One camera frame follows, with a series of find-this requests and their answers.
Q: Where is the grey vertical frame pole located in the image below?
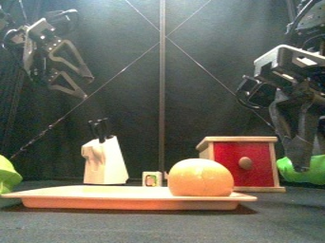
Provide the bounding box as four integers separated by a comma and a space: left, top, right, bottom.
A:
157, 0, 167, 174

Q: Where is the green toy pea pod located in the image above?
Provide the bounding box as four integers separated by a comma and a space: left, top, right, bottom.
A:
275, 154, 325, 186

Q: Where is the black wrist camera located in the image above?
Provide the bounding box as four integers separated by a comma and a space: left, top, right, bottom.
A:
235, 74, 276, 110

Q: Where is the cream rectangular plate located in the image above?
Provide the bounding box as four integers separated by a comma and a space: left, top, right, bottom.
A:
1, 184, 259, 212

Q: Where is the thin diagonal brace cord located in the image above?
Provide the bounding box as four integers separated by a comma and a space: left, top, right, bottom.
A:
123, 0, 276, 129
9, 0, 212, 160

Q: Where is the white toy knife block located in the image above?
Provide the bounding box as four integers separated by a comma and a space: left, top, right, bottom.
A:
80, 135, 131, 186

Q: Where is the small picture cube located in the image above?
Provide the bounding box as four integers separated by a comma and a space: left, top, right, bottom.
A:
140, 171, 163, 188

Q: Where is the green toy vegetable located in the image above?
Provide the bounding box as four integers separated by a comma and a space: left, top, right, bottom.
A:
0, 154, 24, 195

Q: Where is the black toy knife handle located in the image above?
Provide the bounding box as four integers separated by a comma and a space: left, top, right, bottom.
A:
98, 118, 112, 143
86, 120, 101, 142

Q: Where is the orange round fruit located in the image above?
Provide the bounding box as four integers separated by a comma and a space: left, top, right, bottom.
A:
167, 158, 235, 197

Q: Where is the wooden box red drawer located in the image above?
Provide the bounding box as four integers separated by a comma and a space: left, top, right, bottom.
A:
193, 136, 287, 194

